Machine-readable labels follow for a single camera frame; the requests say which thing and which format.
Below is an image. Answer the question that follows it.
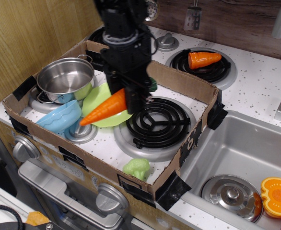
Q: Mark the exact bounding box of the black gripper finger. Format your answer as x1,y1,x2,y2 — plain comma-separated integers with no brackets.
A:
125,83,151,114

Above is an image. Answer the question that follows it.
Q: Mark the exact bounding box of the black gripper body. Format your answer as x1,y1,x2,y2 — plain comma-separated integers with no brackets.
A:
101,35,152,96

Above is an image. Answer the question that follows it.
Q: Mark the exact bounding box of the orange toy carrot green top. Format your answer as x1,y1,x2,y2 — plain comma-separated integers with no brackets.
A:
79,78,157,127

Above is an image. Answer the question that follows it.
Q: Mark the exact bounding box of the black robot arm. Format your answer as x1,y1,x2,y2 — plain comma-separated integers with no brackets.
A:
94,0,153,114

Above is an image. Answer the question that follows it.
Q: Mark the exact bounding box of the light green plastic plate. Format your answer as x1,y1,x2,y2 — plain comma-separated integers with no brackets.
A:
82,83,132,127

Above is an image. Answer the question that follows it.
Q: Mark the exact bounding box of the orange toy carrot piece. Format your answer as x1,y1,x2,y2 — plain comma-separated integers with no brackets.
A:
188,52,222,69

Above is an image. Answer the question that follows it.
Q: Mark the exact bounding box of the back left black burner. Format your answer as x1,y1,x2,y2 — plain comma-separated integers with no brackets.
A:
88,27,106,45

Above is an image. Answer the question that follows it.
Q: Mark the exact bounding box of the black burner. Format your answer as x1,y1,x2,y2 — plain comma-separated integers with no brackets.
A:
114,97,197,162
88,27,106,45
166,48,238,90

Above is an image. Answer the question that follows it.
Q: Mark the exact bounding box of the front right black burner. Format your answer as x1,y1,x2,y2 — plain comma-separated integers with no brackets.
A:
114,97,197,162

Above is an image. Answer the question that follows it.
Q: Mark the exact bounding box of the silver back stove knob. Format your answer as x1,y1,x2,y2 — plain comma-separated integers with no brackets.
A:
154,33,179,52

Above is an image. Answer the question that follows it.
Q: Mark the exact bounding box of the silver stove knob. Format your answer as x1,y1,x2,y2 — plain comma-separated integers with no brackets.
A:
64,117,97,144
154,33,179,52

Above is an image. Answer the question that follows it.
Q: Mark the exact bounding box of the hanging silver strainer ladle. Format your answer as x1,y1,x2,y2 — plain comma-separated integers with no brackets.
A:
145,0,160,22

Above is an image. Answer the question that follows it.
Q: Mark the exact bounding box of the small steel pot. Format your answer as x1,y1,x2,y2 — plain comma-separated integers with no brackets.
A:
36,55,94,104

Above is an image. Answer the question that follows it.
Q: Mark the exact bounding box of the silver middle stove knob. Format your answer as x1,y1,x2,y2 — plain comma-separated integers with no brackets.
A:
64,117,97,144

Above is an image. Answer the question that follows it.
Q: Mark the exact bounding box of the green toy broccoli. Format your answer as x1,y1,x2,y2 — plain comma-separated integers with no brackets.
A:
122,159,150,181

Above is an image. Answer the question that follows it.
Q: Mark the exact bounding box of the light blue plastic bowl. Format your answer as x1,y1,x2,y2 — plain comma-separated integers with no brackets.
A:
36,100,82,133

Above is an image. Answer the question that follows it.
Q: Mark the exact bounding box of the hanging silver spatula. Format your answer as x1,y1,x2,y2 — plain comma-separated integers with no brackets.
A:
184,0,202,31

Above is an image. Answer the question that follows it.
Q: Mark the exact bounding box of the back right black burner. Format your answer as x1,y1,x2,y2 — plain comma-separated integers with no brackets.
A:
166,48,238,90

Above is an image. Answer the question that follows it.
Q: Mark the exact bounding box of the cardboard fence with black tape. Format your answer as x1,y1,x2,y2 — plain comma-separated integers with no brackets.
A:
1,40,229,211

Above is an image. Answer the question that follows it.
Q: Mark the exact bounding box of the silver right oven knob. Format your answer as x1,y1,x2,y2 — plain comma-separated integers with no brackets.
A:
95,183,129,215

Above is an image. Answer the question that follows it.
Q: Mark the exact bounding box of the silver oven knob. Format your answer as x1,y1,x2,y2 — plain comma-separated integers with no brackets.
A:
95,183,129,215
12,135,41,162

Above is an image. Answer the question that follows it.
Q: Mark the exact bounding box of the silver sink basin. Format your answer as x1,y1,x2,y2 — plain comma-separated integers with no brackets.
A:
180,111,281,230

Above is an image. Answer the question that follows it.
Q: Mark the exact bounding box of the silver left oven knob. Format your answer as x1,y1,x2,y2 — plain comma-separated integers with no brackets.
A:
12,135,41,162

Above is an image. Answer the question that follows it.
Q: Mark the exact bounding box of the steel pot lid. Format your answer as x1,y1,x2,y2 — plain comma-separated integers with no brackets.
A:
199,174,263,223

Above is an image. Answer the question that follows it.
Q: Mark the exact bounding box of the orange object bottom left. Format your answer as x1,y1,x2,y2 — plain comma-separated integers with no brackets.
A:
26,211,50,226

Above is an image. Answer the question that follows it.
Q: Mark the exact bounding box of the orange toy fruit half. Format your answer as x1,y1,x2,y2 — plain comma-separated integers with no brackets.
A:
261,177,281,219

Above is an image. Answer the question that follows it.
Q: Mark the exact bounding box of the silver oven door handle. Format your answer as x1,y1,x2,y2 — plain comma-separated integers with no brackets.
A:
18,161,124,230

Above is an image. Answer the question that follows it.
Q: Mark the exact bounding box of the black cable bottom left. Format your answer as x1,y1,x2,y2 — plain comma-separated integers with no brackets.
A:
0,204,24,230

